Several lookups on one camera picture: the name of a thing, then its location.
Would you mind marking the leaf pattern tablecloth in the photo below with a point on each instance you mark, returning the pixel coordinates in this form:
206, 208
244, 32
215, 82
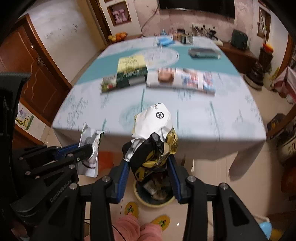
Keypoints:
209, 126

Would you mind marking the black television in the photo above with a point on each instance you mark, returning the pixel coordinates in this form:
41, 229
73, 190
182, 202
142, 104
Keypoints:
220, 7

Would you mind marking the brown wooden door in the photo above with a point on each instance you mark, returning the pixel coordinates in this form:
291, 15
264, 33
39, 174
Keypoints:
23, 52

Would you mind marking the silver medicine box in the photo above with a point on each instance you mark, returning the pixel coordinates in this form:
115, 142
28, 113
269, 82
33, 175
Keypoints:
203, 53

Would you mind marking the white power strip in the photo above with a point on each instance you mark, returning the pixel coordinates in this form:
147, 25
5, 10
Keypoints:
201, 26

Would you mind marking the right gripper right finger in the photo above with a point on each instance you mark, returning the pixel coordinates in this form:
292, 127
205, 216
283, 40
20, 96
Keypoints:
231, 218

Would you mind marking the pink dumbbells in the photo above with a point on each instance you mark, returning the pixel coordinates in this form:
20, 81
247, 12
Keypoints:
120, 16

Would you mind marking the clear plastic blister packaging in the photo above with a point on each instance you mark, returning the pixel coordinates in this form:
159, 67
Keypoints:
89, 143

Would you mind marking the white magazine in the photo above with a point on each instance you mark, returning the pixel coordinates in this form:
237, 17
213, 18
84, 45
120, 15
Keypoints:
181, 78

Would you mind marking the green beige drink carton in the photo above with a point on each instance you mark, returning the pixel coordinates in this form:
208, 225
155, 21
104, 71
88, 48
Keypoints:
183, 38

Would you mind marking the black white wrapper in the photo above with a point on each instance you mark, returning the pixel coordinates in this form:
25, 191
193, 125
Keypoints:
153, 140

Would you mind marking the blue face mask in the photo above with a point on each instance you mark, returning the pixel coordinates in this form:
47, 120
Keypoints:
162, 42

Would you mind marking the round trash bin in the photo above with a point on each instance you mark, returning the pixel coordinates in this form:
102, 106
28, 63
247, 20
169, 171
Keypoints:
153, 195

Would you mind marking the fruit bowl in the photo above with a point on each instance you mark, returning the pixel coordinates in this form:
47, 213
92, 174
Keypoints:
118, 37

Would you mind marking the dark ceramic jar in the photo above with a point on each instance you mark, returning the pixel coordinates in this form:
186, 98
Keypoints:
255, 76

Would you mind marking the dark green toaster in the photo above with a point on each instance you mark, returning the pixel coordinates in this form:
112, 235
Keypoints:
239, 40

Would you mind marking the yellow slipper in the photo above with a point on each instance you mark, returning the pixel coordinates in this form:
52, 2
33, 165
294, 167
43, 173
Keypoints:
162, 221
131, 208

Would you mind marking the left yellow slipper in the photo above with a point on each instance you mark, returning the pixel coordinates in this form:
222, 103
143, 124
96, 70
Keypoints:
131, 208

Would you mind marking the right yellow slipper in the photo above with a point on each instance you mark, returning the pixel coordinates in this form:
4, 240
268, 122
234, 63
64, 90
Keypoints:
162, 221

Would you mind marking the wooden tv sideboard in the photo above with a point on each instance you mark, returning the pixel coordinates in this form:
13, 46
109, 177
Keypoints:
242, 60

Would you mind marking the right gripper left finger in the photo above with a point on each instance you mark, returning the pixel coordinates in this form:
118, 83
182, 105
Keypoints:
66, 218

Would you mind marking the blue plastic stool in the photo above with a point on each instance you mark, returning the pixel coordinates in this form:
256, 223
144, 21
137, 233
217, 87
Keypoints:
266, 227

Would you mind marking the white set-top box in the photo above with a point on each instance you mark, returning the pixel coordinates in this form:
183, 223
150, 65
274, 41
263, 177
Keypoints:
218, 42

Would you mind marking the pale yellow box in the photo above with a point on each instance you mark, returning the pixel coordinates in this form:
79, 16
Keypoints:
131, 71

